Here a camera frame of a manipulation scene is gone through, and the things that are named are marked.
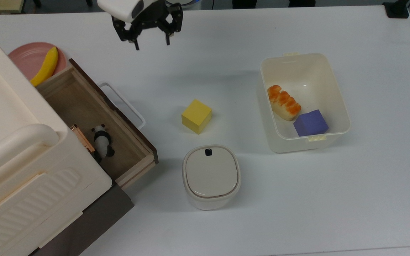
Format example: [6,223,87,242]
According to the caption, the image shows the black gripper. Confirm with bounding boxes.
[111,0,184,51]

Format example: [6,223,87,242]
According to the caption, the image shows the wooden drawer with white handle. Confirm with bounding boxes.
[36,58,159,189]

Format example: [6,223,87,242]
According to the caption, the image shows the yellow cube block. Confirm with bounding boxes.
[181,99,213,135]

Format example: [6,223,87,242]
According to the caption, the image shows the yellow toy banana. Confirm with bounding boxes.
[30,47,59,87]

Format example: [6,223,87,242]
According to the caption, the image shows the small panda figurine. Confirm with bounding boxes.
[91,124,115,159]

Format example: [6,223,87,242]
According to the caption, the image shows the pink round plate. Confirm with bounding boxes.
[8,42,67,81]

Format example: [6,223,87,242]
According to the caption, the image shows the orange box latch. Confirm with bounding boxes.
[70,124,95,154]

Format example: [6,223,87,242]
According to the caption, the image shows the toy salmon sushi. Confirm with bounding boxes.
[267,85,302,122]

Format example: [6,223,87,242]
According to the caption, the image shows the cream lidded trash can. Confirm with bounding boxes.
[182,144,242,211]

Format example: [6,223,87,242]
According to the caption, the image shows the cream plastic storage box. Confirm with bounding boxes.
[0,21,113,256]

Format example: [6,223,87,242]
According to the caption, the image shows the cream open plastic bin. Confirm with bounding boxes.
[260,52,351,154]

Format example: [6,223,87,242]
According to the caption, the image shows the purple cube block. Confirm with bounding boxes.
[293,109,330,137]

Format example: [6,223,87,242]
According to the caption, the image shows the black table clamp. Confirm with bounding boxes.
[383,0,410,19]

